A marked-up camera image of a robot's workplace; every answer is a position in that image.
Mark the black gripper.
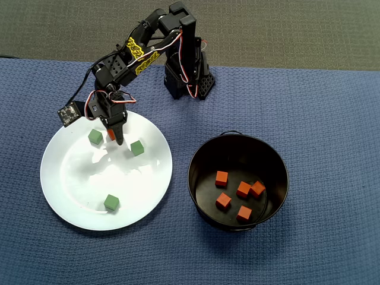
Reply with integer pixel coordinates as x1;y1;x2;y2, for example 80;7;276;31
88;88;129;146

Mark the white round plate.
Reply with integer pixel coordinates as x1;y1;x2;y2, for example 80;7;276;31
40;108;173;232

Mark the red white servo wire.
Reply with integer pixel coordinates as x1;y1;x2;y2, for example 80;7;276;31
84;90;137;122
126;28;208;99

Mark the thin black camera cable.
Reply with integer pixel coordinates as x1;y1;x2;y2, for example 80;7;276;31
69;61;102;105

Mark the blue woven table cloth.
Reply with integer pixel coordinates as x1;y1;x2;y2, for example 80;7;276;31
0;58;380;285

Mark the green cube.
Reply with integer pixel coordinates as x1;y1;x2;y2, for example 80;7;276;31
129;140;145;157
88;128;104;146
103;194;120;212

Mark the black camera circuit board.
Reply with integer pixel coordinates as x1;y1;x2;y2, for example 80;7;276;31
57;102;81;128

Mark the black metal bucket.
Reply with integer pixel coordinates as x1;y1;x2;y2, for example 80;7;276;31
186;130;290;233

